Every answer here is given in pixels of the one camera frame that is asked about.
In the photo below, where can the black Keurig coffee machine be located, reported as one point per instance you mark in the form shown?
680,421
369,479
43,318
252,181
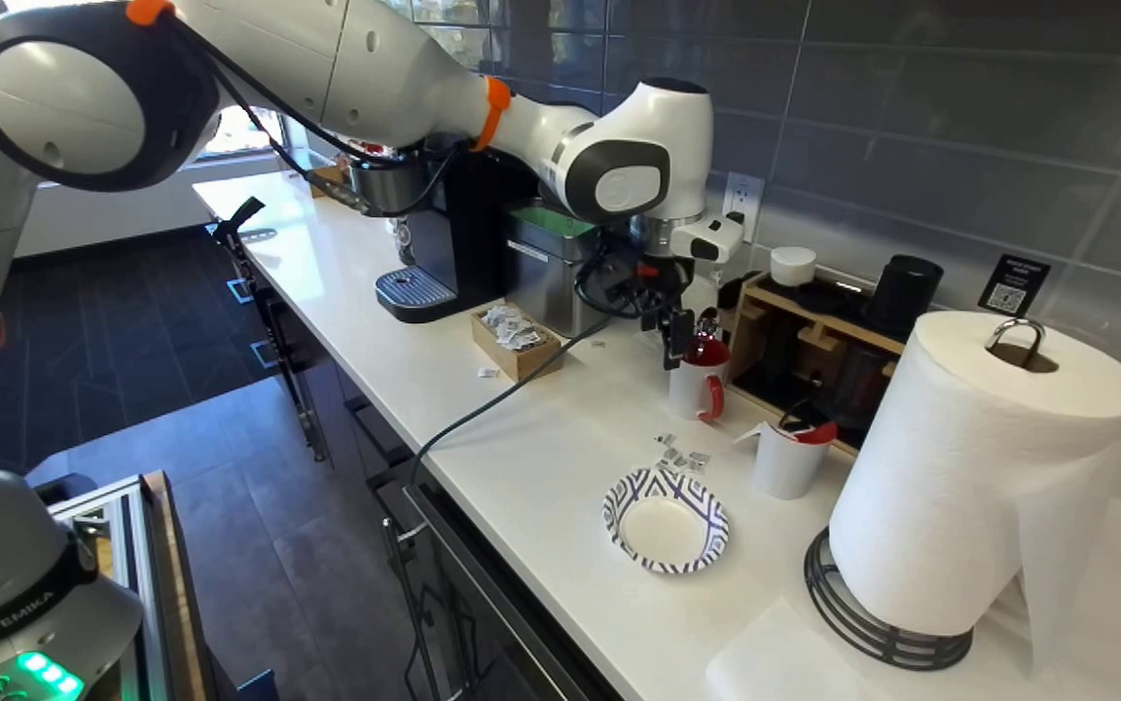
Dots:
448,211

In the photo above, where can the white paper cup near bowl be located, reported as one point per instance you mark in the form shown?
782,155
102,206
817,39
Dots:
791,456

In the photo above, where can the black wire towel holder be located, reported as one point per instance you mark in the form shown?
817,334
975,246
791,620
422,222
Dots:
854,625

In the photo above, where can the silver box appliance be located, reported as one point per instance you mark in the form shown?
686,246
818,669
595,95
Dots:
543,259

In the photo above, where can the cardboard box of sugar packets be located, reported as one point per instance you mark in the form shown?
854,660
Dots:
510,342

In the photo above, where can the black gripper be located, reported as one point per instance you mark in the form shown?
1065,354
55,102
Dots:
670,291

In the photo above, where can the wooden condiment organizer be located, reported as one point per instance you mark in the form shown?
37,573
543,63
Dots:
812,354

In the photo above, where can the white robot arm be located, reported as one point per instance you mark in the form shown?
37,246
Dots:
115,95

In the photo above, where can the blue patterned paper bowl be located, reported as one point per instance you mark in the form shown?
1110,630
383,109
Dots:
666,524

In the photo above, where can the white paper towel roll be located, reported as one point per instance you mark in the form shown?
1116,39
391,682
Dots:
991,463

